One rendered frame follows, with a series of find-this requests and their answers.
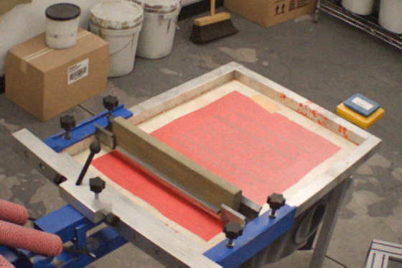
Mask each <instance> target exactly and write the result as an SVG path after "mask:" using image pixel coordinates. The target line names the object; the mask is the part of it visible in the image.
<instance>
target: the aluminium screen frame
mask: <svg viewBox="0 0 402 268"><path fill-rule="evenodd" d="M232 79H234V80H236V81H238V82H240V83H243V84H245V85H246V86H248V87H249V88H252V89H253V90H255V91H258V92H259V93H262V94H263V95H265V96H268V97H269V98H272V99H273V100H274V101H276V102H278V103H280V104H282V105H284V106H285V107H287V108H290V109H291V110H293V111H295V112H297V113H299V114H301V115H303V116H305V117H307V118H308V119H311V121H313V122H315V123H316V124H319V125H320V126H323V127H324V128H326V129H329V130H330V131H331V132H333V133H335V134H337V135H339V136H341V137H344V138H346V139H347V140H349V141H351V142H353V143H354V144H356V145H357V146H358V147H356V148H355V149H354V150H353V151H351V152H350V153H349V154H347V155H346V156H344V157H343V158H342V159H341V160H340V161H338V163H336V164H335V165H333V166H332V167H331V168H329V169H328V170H327V171H326V172H324V173H323V174H321V175H320V176H319V177H317V178H316V179H314V180H313V181H311V182H310V184H308V185H307V186H305V187H304V188H302V189H301V190H300V191H298V192H297V193H295V194H294V195H292V196H291V197H290V198H288V199H287V200H286V202H285V203H287V204H289V205H290V206H292V207H293V206H294V205H296V206H297V207H298V208H296V213H295V217H297V216H298V215H299V214H300V213H302V212H303V211H305V210H306V209H308V207H310V206H311V205H313V204H314V203H316V202H317V201H318V200H319V199H320V198H321V197H322V196H323V195H324V194H326V193H327V192H329V191H330V190H331V189H333V188H334V187H335V186H336V185H338V184H339V183H341V181H343V180H344V179H345V178H346V177H348V176H349V175H351V174H352V173H353V172H354V171H355V170H356V169H357V168H359V166H361V164H363V163H364V162H366V161H367V160H368V159H369V158H370V157H372V156H373V155H374V154H375V153H376V152H378V151H379V147H380V143H381V139H378V138H376V137H374V136H373V135H372V134H369V133H367V132H366V131H364V130H362V129H361V128H359V127H357V126H356V125H354V124H351V123H350V122H349V121H346V120H344V119H342V118H341V117H339V116H337V115H335V114H333V113H331V112H330V111H328V110H326V109H324V108H322V107H320V106H318V105H316V104H315V103H312V102H311V101H308V100H307V99H305V98H302V97H301V96H298V95H297V94H296V93H294V92H292V91H290V90H288V89H286V88H284V87H282V86H280V85H278V84H276V83H274V82H272V81H270V80H269V79H268V78H265V77H263V76H261V75H259V74H257V73H255V72H253V71H251V70H249V69H247V68H244V67H242V66H241V65H239V64H237V63H235V62H231V63H228V64H227V65H224V66H221V67H219V68H217V69H215V70H214V71H212V72H210V73H206V74H204V75H202V76H200V77H198V78H195V79H192V80H190V81H188V82H186V83H183V84H182V85H180V86H177V87H176V88H173V89H171V90H169V91H167V92H164V93H162V94H159V95H158V96H155V97H153V98H150V99H148V100H146V101H145V102H143V103H140V104H139V105H137V106H134V107H132V108H128V109H127V110H129V111H131V112H133V113H134V115H133V116H132V117H129V118H128V119H127V121H128V122H131V123H132V124H134V125H135V126H136V125H138V124H141V123H143V122H145V121H147V120H149V119H151V118H152V117H153V116H156V115H158V114H160V113H163V112H165V111H168V110H170V109H171V108H174V107H175V106H178V105H180V104H183V103H184V102H185V101H188V100H190V99H191V98H194V97H197V96H199V95H201V94H203V93H205V92H207V91H211V90H212V89H214V88H215V87H217V86H219V85H221V84H223V83H227V82H228V81H230V80H232ZM93 142H98V143H100V142H99V141H98V140H97V139H95V135H93V136H91V137H88V138H87V139H84V140H83V141H81V142H78V143H77V144H74V145H71V146H69V147H67V148H65V149H63V150H61V151H59V152H58V154H59V155H60V156H61V157H63V158H64V159H65V160H67V161H68V162H69V163H70V164H72V165H74V166H75V167H76V168H77V169H78V170H79V171H81V172H82V168H83V165H82V164H80V163H79V162H78V161H77V160H75V159H74V158H73V157H72V156H73V155H74V156H75V155H77V154H79V153H81V152H83V151H85V150H86V149H89V147H90V144H91V143H93ZM106 190H107V191H108V192H110V193H111V194H113V195H114V196H116V197H117V198H118V199H120V200H122V201H123V202H124V203H126V204H127V205H129V206H130V207H132V208H133V209H134V210H136V211H138V212H139V213H140V214H141V215H143V216H144V217H145V218H147V219H148V220H150V221H151V222H152V223H154V224H155V225H157V226H158V227H159V228H162V229H164V230H165V231H167V232H169V233H170V234H171V235H173V236H175V237H176V238H177V239H179V240H180V241H182V242H183V243H185V244H186V245H188V246H189V247H190V248H193V249H194V250H196V251H197V252H199V253H200V254H202V253H203V252H205V251H207V249H205V248H203V247H202V246H200V245H199V244H198V243H196V242H195V241H193V240H192V239H190V238H189V237H186V236H185V235H183V234H182V233H180V232H179V231H178V230H176V229H175V228H173V227H171V226H169V225H168V224H166V223H165V222H163V221H162V220H161V219H159V218H157V217H156V216H155V215H153V214H152V213H150V212H148V211H147V210H146V209H144V208H143V207H141V206H140V205H138V204H136V203H135V202H133V201H132V200H130V198H128V197H127V196H125V195H124V194H123V193H121V192H120V191H118V190H117V189H115V188H114V187H112V186H111V185H109V184H108V183H107V182H106Z"/></svg>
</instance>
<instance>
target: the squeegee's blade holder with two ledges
mask: <svg viewBox="0 0 402 268"><path fill-rule="evenodd" d="M116 151H117V152H119V153H121V154H122V155H123V156H125V157H127V158H129V159H130V160H131V161H133V162H135V163H136V164H137V165H138V166H139V167H141V168H143V169H145V170H147V171H148V172H150V173H151V174H153V175H155V176H156V177H158V178H159V179H160V180H162V182H165V183H166V184H168V185H170V186H171V187H173V188H174V189H176V190H178V191H179V192H180V193H182V194H184V195H186V196H187V197H189V198H191V199H192V200H194V201H195V202H197V203H199V204H200V205H202V206H203V207H205V208H206V209H208V210H209V211H212V212H213V213H215V214H216V215H218V214H220V213H221V210H220V209H219V208H217V207H216V206H214V205H213V204H212V203H208V202H207V201H206V200H204V199H203V198H201V197H200V196H198V195H196V194H195V193H193V192H192V191H190V190H188V189H186V188H184V187H183V186H181V185H180V184H178V183H177V182H175V181H173V180H172V179H169V178H168V177H167V176H166V175H165V174H163V173H161V172H160V171H158V170H156V169H155V168H153V167H152V166H150V165H148V164H147V163H145V162H143V161H142V160H141V159H139V158H138V157H137V156H135V155H134V154H132V153H130V152H129V151H127V150H125V149H124V148H123V147H121V146H117V147H116Z"/></svg>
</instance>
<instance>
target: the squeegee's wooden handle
mask: <svg viewBox="0 0 402 268"><path fill-rule="evenodd" d="M112 134H113V135H115V136H116V144H115V146H116V147H117V146H121V147H123V148H124V149H125V150H127V151H129V152H130V153H132V154H134V155H135V156H137V157H138V158H139V159H141V160H142V161H143V162H145V163H147V164H148V165H150V166H152V167H153V168H155V169H156V170H158V171H160V172H161V173H163V174H165V175H166V176H167V177H168V178H169V179H172V180H173V181H175V182H177V183H178V184H180V185H181V186H183V187H184V188H186V189H188V190H190V191H192V192H193V193H195V194H196V195H198V196H200V197H201V198H203V199H204V200H206V201H207V202H208V203H212V204H213V205H214V206H216V207H217V208H219V209H220V210H221V213H222V209H223V208H222V207H221V204H222V203H223V204H224V205H226V206H227V207H229V208H231V209H232V210H234V211H235V212H238V209H239V208H240V201H241V196H242V190H241V189H240V188H237V187H236V186H234V185H233V184H231V183H230V182H227V181H226V180H224V179H222V178H221V177H219V176H217V175H216V174H214V173H212V172H211V171H208V170H206V169H205V168H204V167H203V166H202V165H199V164H198V163H196V162H195V161H192V160H191V159H189V158H187V157H185V156H184V155H183V154H180V153H179V152H176V151H175V149H173V148H171V147H170V146H168V145H166V144H165V143H163V142H161V141H159V140H158V139H155V138H154V137H152V136H151V135H150V134H148V133H147V132H145V131H144V130H142V129H140V128H138V127H137V126H135V125H134V124H132V123H131V122H128V121H127V120H125V119H123V117H121V116H117V117H116V118H115V119H114V120H113V129H112Z"/></svg>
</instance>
